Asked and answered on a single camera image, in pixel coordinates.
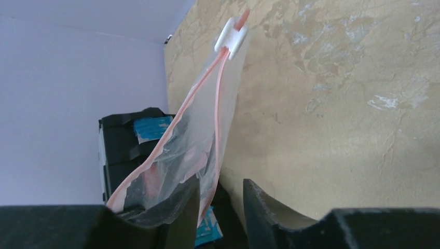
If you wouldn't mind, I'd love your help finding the clear zip top bag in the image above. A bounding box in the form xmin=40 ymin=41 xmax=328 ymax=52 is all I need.
xmin=107 ymin=10 xmax=250 ymax=223

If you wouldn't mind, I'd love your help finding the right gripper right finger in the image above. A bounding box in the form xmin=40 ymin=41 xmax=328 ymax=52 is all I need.
xmin=243 ymin=179 xmax=439 ymax=248

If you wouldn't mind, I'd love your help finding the black toolbox near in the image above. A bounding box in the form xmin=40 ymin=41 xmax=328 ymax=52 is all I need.
xmin=99 ymin=107 xmax=249 ymax=248

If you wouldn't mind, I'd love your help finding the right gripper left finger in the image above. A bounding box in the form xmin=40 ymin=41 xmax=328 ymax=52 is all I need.
xmin=1 ymin=177 xmax=199 ymax=248

